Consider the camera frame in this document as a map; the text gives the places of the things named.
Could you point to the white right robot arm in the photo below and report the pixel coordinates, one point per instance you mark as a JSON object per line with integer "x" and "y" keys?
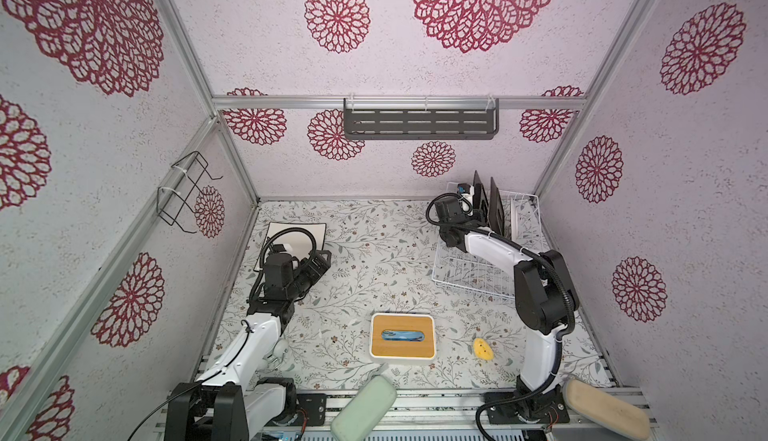
{"x": 544, "y": 296}

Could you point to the white alarm clock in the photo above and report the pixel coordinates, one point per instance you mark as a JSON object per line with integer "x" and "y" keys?
{"x": 278, "y": 355}

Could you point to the white wooden tissue box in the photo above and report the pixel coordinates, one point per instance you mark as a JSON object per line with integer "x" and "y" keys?
{"x": 402, "y": 338}

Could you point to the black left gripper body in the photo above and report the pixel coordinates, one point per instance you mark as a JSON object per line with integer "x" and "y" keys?
{"x": 305, "y": 276}

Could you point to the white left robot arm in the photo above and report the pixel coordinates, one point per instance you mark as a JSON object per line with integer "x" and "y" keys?
{"x": 218, "y": 405}

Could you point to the small white round plate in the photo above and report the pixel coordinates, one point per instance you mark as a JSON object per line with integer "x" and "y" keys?
{"x": 513, "y": 221}

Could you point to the white square plate black rim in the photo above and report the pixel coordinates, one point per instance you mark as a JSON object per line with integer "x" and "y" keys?
{"x": 295, "y": 238}

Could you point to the black wire wall basket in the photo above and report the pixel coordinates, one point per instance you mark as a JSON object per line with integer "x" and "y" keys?
{"x": 193, "y": 204}

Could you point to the beige padded cushion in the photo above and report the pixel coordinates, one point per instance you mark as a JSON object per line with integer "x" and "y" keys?
{"x": 607, "y": 411}

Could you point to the grey wall shelf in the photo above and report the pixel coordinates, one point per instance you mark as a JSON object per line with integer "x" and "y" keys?
{"x": 361, "y": 123}

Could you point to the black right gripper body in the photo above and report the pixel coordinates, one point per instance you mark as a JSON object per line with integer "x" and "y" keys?
{"x": 477, "y": 221}

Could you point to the yellow sponge piece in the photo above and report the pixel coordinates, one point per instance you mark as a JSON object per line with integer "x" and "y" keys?
{"x": 482, "y": 350}

